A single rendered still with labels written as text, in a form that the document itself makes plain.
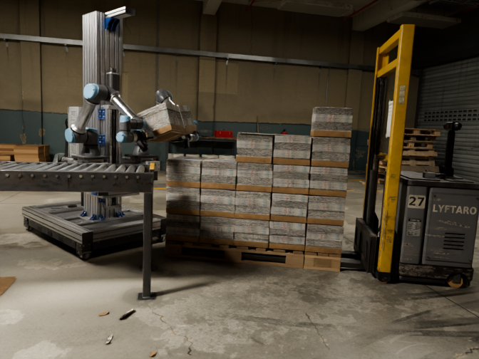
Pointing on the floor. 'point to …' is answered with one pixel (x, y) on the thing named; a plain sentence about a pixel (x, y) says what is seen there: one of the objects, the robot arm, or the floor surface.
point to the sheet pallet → (24, 152)
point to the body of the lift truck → (436, 229)
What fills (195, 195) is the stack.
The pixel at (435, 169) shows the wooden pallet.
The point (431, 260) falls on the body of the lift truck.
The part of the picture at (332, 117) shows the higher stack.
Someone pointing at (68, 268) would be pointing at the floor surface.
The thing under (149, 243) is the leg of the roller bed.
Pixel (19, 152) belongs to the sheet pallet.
